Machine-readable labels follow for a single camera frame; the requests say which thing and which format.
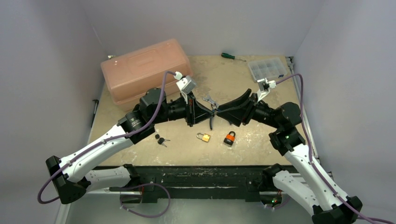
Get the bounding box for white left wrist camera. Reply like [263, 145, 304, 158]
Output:
[174, 71, 197, 94]

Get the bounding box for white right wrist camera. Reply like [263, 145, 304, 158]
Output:
[256, 78, 276, 102]

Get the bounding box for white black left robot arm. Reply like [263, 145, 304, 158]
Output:
[46, 88, 214, 204]

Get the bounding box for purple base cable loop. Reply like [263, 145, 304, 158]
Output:
[119, 182, 172, 218]

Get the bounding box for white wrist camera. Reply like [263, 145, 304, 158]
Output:
[174, 71, 197, 94]
[256, 78, 276, 102]

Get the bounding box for clear plastic organizer box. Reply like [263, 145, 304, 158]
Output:
[247, 57, 288, 83]

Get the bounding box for pink translucent plastic toolbox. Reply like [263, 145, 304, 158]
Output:
[100, 39, 193, 111]

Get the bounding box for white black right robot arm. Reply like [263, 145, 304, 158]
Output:
[217, 89, 362, 224]

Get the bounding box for blue handled pliers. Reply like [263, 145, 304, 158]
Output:
[209, 104, 218, 131]

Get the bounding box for brass padlock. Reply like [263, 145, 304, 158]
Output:
[196, 133, 211, 142]

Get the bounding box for silver open-end wrench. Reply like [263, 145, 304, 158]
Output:
[202, 94, 219, 110]

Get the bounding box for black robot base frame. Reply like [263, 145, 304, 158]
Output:
[109, 164, 297, 204]

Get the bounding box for green handled screwdriver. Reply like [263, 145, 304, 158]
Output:
[220, 52, 246, 62]

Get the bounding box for orange black padlock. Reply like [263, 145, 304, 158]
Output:
[223, 131, 236, 146]

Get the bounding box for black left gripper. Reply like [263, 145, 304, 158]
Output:
[151, 91, 214, 127]

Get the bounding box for black headed key bunch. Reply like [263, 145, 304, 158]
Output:
[155, 134, 170, 147]

